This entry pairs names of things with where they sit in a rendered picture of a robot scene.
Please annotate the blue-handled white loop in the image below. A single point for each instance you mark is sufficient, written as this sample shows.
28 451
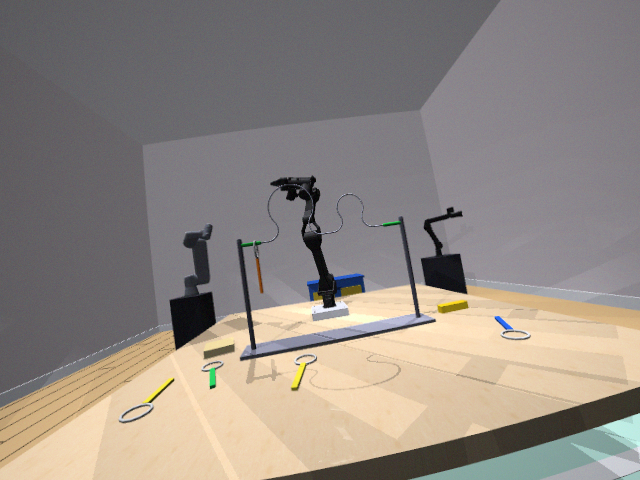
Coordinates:
510 329

